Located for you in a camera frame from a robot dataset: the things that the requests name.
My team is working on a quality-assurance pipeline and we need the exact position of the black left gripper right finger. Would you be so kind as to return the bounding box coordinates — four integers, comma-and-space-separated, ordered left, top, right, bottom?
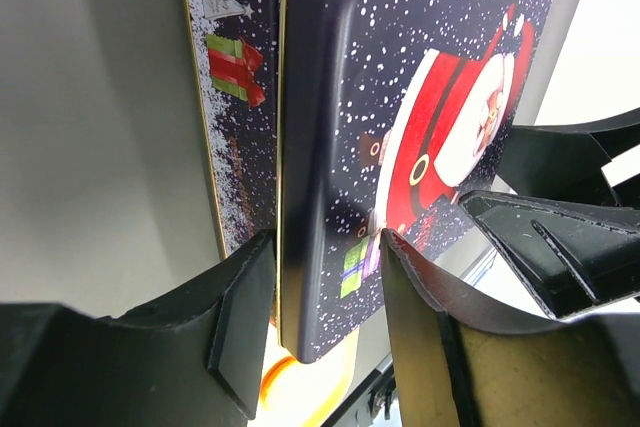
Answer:
380, 230, 639, 426

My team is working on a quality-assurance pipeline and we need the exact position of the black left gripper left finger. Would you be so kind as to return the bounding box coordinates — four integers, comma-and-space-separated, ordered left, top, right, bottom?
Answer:
1, 230, 275, 426

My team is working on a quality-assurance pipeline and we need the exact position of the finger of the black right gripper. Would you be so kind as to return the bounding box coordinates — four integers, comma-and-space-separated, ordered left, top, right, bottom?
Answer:
458, 190, 639, 320
498, 109, 639, 207

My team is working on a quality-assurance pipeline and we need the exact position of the gold tin lid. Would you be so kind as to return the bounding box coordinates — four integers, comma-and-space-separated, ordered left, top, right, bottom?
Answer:
277, 0, 553, 363

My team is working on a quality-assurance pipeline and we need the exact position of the square cookie tin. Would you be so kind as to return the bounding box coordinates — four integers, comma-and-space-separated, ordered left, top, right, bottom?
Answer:
185, 0, 280, 257

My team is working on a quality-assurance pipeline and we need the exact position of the yellow serving tray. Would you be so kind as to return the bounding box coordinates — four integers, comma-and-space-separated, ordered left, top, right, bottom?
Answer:
248, 326, 359, 427

